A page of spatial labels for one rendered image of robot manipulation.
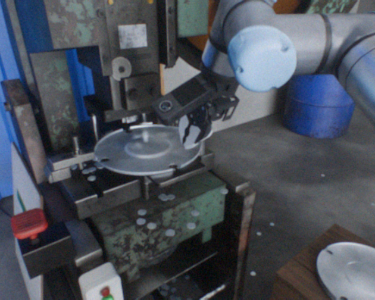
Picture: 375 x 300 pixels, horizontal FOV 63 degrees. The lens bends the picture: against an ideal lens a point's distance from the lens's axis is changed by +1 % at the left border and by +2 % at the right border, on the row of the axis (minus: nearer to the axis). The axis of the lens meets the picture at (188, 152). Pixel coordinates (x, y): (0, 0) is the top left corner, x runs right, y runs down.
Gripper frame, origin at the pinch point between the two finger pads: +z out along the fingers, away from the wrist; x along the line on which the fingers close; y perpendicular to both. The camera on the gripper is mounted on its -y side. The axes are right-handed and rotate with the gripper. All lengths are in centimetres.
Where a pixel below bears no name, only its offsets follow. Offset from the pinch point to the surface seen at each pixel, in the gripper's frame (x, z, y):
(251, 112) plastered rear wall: 89, 128, 189
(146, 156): 8.8, 12.8, -1.9
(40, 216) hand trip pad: 4.2, 13.4, -29.7
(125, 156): 12.1, 14.8, -6.1
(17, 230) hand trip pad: 3.0, 12.8, -34.1
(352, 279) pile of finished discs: -46, 33, 43
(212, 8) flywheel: 42, -7, 40
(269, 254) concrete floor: -25, 84, 63
